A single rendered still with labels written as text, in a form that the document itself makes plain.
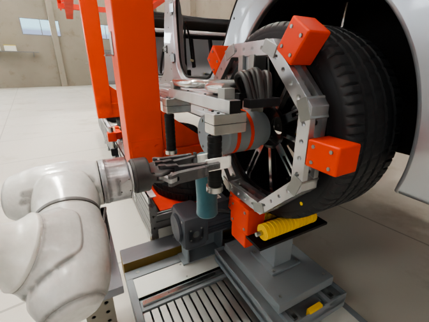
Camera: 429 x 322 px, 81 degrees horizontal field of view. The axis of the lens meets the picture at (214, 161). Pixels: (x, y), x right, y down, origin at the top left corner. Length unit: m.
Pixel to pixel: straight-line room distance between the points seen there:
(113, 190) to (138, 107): 0.67
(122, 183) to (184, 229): 0.71
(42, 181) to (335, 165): 0.57
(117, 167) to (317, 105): 0.47
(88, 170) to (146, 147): 0.69
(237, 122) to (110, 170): 0.30
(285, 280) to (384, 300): 0.58
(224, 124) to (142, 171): 0.21
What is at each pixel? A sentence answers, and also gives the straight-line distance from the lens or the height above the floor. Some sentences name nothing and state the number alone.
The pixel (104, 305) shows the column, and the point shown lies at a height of 0.20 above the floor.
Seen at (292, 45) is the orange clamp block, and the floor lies 1.10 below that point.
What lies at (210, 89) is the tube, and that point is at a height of 1.00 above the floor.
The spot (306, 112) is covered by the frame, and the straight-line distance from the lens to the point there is 0.65.
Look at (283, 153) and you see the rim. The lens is 0.88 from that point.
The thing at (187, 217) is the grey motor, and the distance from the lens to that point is 1.18.
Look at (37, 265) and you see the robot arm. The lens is 0.39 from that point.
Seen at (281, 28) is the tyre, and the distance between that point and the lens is 0.85.
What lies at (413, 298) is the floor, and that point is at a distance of 1.69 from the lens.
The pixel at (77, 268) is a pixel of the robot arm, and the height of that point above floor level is 0.81.
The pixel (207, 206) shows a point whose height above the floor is 0.54.
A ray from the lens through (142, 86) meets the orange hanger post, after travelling 1.14.
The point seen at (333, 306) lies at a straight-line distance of 1.28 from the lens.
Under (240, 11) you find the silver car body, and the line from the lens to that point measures 1.31.
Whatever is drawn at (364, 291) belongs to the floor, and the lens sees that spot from 1.60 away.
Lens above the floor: 1.05
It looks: 20 degrees down
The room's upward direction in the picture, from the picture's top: straight up
